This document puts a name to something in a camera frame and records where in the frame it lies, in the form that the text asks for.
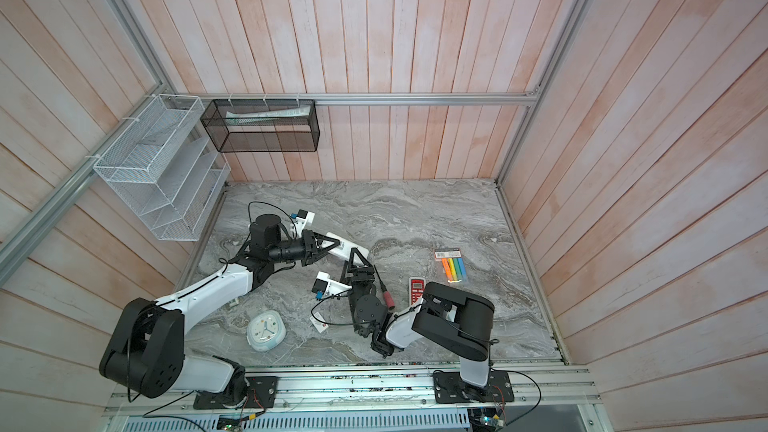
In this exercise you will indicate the small white box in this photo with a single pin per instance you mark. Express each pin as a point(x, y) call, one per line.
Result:
point(319, 324)

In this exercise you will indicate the colored highlighter pack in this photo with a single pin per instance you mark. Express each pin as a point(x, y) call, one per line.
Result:
point(452, 264)

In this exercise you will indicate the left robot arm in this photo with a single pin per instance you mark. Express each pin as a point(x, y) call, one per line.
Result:
point(146, 351)

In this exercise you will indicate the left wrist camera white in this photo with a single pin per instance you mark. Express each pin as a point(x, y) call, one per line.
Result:
point(302, 220)

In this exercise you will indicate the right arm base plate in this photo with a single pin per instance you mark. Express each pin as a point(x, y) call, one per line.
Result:
point(449, 388)

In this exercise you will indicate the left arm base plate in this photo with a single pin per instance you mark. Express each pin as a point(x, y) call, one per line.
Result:
point(250, 391)

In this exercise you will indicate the paper in black basket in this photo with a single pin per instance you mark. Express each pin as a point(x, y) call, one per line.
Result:
point(292, 116)

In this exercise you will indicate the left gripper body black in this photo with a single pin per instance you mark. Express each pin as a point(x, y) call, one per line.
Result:
point(293, 249)

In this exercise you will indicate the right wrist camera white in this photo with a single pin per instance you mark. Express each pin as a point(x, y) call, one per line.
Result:
point(324, 286)

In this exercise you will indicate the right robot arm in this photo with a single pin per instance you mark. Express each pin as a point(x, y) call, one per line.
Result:
point(458, 321)

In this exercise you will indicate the red handled screwdriver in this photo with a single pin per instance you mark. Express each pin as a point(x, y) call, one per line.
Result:
point(388, 299)

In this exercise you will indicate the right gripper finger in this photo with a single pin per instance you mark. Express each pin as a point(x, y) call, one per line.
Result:
point(365, 266)
point(350, 268)

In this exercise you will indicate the white blue alarm clock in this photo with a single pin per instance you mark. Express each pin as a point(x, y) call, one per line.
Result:
point(266, 331)

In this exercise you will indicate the black mesh basket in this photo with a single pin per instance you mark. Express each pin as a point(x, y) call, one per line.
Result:
point(257, 139)

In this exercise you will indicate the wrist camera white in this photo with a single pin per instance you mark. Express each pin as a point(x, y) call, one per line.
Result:
point(324, 286)
point(302, 220)

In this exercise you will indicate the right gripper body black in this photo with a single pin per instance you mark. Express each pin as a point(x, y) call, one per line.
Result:
point(361, 296)

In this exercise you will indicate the white wire shelf rack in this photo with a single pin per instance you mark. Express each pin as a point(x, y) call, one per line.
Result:
point(168, 177)

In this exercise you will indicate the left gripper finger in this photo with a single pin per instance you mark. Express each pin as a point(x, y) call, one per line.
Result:
point(314, 255)
point(322, 243)

